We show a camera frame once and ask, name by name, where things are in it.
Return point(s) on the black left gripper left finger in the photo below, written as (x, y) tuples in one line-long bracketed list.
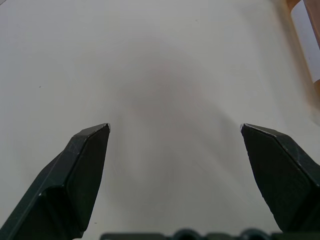
[(62, 190)]

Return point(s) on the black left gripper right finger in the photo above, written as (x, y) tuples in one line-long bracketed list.
[(287, 180)]

